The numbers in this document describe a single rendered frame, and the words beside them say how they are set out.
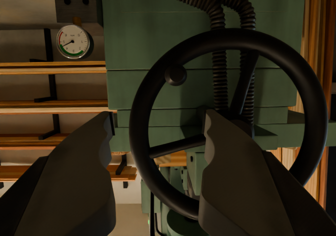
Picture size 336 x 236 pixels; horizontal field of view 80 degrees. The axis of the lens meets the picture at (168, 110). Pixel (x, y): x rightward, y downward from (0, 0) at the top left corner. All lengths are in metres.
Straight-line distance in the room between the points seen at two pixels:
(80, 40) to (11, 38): 3.39
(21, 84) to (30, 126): 0.63
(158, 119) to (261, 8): 0.33
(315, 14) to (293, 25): 1.37
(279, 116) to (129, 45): 0.38
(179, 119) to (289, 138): 0.27
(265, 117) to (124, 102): 0.33
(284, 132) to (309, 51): 1.41
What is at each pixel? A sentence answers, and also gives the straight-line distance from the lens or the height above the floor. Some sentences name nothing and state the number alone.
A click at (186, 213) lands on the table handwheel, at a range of 0.34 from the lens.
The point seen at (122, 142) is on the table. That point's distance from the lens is 0.49.
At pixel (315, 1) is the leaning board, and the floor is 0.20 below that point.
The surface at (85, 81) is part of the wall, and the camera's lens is 3.24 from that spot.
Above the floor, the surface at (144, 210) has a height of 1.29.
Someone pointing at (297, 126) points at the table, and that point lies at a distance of 0.57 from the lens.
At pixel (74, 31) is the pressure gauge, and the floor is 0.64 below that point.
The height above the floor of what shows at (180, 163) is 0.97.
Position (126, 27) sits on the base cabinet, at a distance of 0.48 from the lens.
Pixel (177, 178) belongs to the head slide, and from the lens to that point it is 0.80.
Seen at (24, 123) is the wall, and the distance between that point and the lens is 3.79.
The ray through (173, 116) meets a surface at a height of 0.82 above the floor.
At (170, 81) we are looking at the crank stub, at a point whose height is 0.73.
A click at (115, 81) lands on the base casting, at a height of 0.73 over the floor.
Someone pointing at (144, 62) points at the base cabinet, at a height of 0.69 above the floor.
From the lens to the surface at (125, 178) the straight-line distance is 2.85.
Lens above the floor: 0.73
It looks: 9 degrees up
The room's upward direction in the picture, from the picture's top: 179 degrees clockwise
